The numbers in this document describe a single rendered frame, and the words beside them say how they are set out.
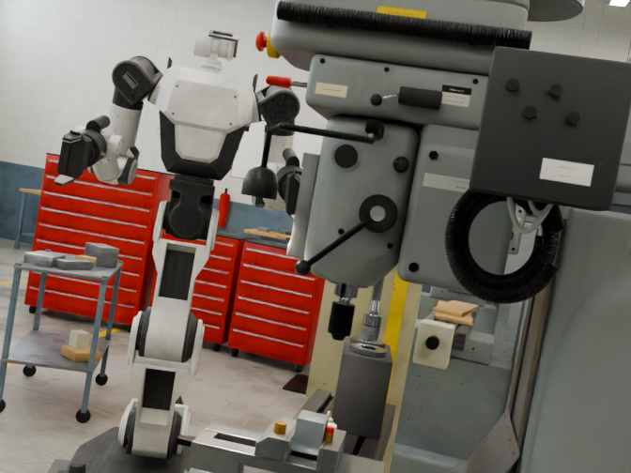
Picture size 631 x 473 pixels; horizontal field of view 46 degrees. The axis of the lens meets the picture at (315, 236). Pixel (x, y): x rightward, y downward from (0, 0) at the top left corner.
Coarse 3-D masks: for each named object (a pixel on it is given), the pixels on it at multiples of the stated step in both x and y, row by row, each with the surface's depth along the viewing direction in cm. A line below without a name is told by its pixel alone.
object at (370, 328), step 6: (366, 318) 186; (366, 324) 186; (372, 324) 186; (378, 324) 187; (366, 330) 186; (372, 330) 186; (378, 330) 187; (360, 336) 188; (366, 336) 186; (372, 336) 186; (372, 342) 186
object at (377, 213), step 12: (372, 204) 134; (384, 204) 133; (360, 216) 135; (372, 216) 133; (384, 216) 133; (396, 216) 133; (360, 228) 134; (372, 228) 134; (384, 228) 133; (336, 240) 135; (324, 252) 135; (300, 264) 136; (312, 264) 136
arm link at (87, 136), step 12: (84, 132) 184; (72, 144) 176; (84, 144) 176; (96, 144) 184; (60, 156) 177; (72, 156) 177; (84, 156) 177; (96, 156) 184; (60, 168) 178; (72, 168) 177; (84, 168) 181
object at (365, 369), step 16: (352, 336) 190; (352, 352) 176; (368, 352) 174; (384, 352) 176; (352, 368) 173; (368, 368) 173; (384, 368) 172; (352, 384) 173; (368, 384) 173; (384, 384) 173; (336, 400) 174; (352, 400) 173; (368, 400) 173; (384, 400) 173; (336, 416) 174; (352, 416) 173; (368, 416) 173; (352, 432) 174; (368, 432) 173
